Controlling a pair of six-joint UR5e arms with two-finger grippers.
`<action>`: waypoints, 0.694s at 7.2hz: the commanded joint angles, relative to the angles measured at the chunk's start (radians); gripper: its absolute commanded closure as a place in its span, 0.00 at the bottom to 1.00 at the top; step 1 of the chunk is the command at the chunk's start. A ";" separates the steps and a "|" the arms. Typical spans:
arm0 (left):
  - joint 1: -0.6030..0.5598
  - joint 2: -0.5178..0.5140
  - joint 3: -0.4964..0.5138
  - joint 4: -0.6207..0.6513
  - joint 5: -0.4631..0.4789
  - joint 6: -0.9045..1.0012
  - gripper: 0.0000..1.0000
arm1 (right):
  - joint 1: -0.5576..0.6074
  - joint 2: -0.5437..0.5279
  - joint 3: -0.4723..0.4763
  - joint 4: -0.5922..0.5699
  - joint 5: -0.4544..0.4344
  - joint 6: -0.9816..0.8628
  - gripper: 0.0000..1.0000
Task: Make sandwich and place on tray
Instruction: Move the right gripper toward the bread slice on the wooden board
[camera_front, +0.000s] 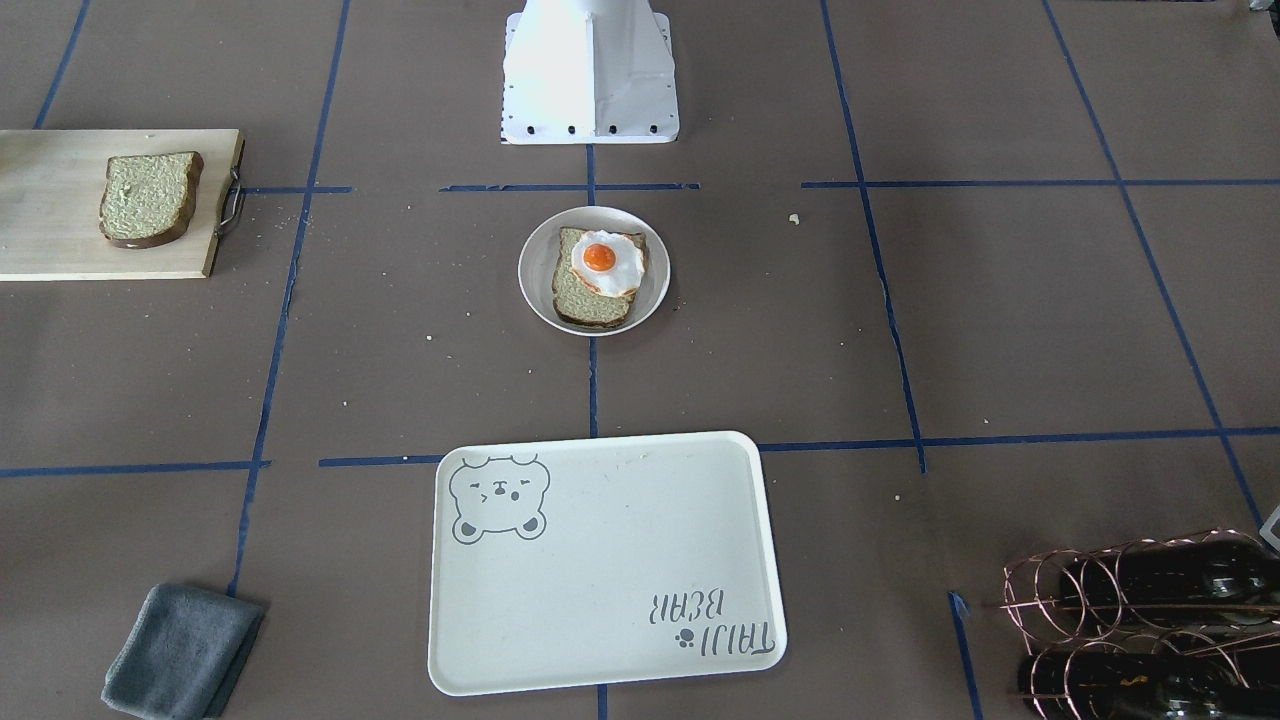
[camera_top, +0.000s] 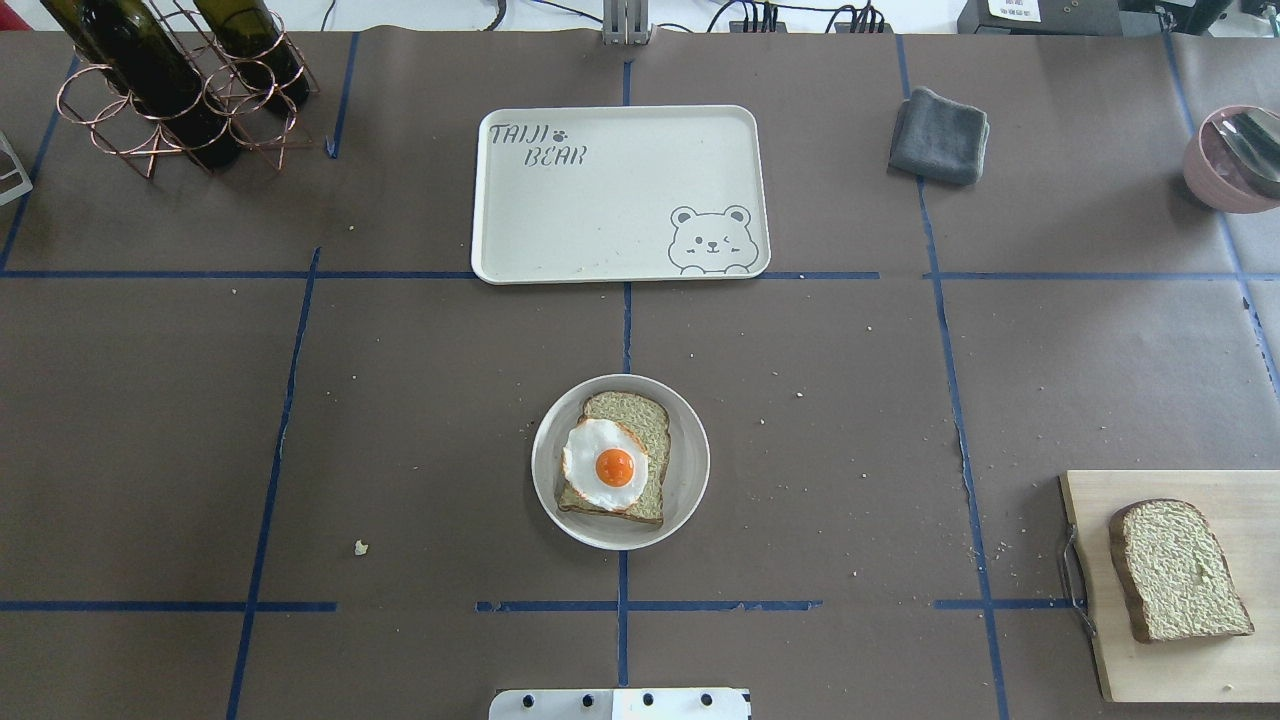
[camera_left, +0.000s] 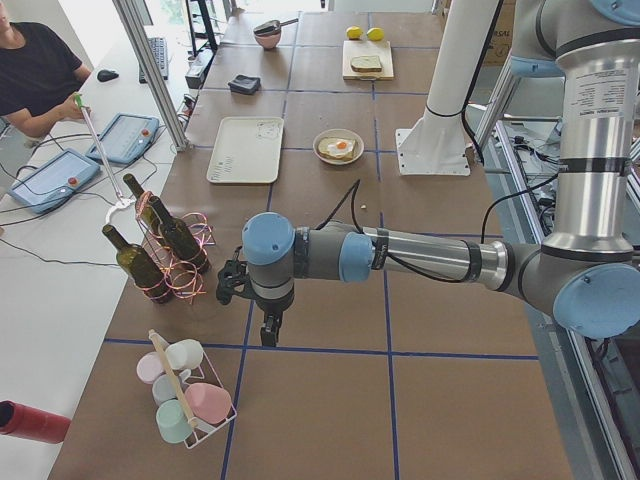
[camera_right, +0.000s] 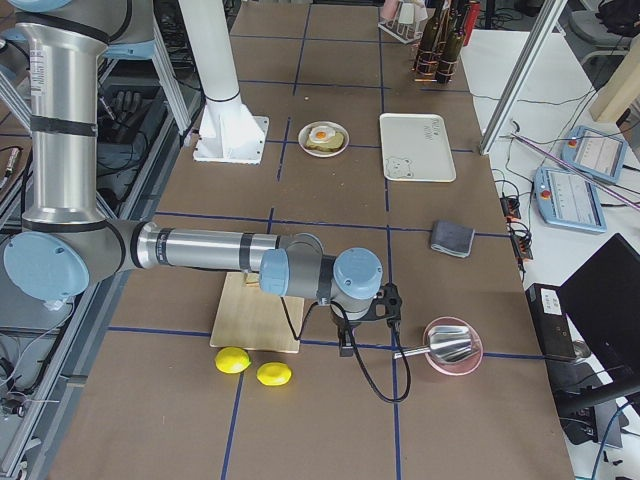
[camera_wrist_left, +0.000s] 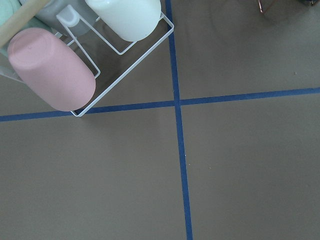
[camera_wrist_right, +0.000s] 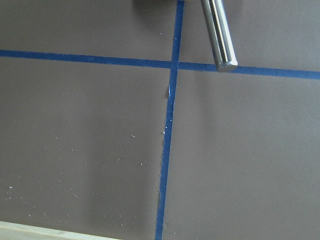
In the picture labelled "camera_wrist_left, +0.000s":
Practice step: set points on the white plastic cup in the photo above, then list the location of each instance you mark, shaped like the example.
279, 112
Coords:
132, 20

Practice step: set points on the pink plastic cup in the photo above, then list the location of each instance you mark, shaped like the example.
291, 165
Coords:
51, 69

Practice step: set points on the grey plastic cup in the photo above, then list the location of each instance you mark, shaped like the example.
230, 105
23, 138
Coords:
48, 13

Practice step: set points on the mint green plastic cup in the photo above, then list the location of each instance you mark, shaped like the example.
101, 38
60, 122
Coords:
9, 7

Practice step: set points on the white wire cup rack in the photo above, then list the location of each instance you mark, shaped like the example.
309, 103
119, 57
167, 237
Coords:
113, 67

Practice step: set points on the wooden rack handle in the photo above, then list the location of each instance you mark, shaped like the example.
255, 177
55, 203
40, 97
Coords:
19, 19

